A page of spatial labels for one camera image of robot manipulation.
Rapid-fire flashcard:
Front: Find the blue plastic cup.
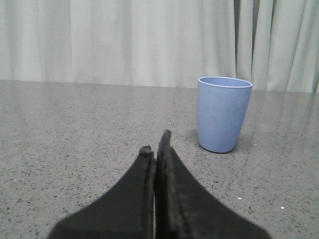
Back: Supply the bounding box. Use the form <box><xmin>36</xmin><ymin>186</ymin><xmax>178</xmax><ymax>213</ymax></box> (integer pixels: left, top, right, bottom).
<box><xmin>197</xmin><ymin>77</ymin><xmax>253</xmax><ymax>153</ymax></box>

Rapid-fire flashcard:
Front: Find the white pleated curtain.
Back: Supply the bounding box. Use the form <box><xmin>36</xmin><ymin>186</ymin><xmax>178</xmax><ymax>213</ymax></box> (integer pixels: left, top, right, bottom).
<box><xmin>0</xmin><ymin>0</ymin><xmax>319</xmax><ymax>93</ymax></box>

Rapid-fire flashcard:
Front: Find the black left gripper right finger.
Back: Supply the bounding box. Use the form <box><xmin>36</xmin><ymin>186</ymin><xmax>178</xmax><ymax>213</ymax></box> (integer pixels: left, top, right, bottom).
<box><xmin>155</xmin><ymin>129</ymin><xmax>271</xmax><ymax>239</ymax></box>

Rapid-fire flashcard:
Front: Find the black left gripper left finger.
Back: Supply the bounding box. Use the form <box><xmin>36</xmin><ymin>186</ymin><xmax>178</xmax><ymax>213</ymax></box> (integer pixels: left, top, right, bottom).
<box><xmin>48</xmin><ymin>146</ymin><xmax>156</xmax><ymax>239</ymax></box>

